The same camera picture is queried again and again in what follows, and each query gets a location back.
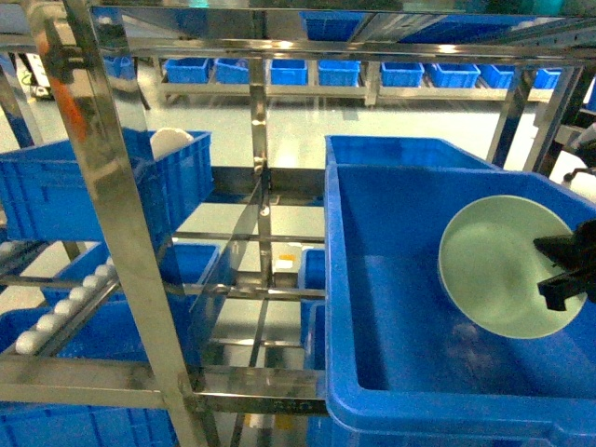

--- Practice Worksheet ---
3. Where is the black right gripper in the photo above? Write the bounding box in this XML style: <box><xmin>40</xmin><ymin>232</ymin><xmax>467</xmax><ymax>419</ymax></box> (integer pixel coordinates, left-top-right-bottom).
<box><xmin>534</xmin><ymin>219</ymin><xmax>595</xmax><ymax>311</ymax></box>

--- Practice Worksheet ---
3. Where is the green bowl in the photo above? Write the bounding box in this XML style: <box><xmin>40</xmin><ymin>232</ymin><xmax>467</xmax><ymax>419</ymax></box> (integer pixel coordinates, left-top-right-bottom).
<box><xmin>438</xmin><ymin>195</ymin><xmax>587</xmax><ymax>339</ymax></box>

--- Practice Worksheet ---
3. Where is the large blue bin holding bowl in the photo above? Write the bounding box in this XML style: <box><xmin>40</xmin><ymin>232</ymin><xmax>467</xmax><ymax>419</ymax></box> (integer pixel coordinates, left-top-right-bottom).
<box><xmin>324</xmin><ymin>165</ymin><xmax>595</xmax><ymax>446</ymax></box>

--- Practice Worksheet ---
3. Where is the blue bin behind large bin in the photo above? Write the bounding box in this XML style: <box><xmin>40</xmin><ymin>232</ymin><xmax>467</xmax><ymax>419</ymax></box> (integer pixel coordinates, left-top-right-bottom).
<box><xmin>325</xmin><ymin>135</ymin><xmax>497</xmax><ymax>169</ymax></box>

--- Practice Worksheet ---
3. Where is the white plate in bin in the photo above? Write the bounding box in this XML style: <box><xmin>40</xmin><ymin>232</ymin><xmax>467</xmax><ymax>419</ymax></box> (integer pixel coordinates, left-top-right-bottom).
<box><xmin>150</xmin><ymin>128</ymin><xmax>194</xmax><ymax>159</ymax></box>

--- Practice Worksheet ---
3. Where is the white roller track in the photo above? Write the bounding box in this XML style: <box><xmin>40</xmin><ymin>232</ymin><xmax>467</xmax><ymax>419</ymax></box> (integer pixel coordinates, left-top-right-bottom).
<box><xmin>14</xmin><ymin>264</ymin><xmax>117</xmax><ymax>355</ymax></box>

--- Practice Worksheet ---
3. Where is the blue bin with white plate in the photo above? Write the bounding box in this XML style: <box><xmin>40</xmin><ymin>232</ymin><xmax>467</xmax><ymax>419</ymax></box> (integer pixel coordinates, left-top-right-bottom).
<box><xmin>0</xmin><ymin>129</ymin><xmax>215</xmax><ymax>243</ymax></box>

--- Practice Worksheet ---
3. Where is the stainless steel rack frame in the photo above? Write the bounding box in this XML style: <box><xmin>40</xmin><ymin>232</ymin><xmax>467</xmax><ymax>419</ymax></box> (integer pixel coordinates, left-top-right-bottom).
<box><xmin>1</xmin><ymin>1</ymin><xmax>595</xmax><ymax>446</ymax></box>

